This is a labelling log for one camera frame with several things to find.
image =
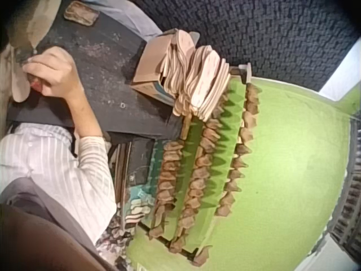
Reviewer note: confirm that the rows of brown leather uppers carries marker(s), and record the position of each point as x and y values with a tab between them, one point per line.
204	166

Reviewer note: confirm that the person's right hand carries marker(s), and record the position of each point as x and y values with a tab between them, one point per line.
57	74

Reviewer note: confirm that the pile of striped insoles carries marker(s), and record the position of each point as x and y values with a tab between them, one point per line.
138	207

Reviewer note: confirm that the white board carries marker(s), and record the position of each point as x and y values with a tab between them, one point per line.
339	76

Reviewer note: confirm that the brown leather shoe upper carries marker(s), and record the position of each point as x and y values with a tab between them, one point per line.
29	21

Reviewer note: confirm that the small brown leather piece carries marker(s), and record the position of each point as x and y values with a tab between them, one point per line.
81	12

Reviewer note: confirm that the dark printed box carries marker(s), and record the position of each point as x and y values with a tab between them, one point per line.
141	165

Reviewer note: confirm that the metal grid rack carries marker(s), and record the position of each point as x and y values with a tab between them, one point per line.
348	209

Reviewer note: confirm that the cardboard box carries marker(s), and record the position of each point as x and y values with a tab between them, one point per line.
150	70

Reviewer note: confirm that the person's legs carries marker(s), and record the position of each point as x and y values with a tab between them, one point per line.
114	240

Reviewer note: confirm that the dark textured floor mat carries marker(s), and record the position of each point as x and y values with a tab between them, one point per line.
268	36

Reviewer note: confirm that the grey blue cloth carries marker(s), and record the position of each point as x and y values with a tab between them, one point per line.
135	18

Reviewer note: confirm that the tan shoe insole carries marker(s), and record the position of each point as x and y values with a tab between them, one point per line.
19	86

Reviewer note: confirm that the person's right fingers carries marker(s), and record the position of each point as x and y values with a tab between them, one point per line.
32	67

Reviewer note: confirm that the stack of pink insoles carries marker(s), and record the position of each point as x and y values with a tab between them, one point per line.
197	82

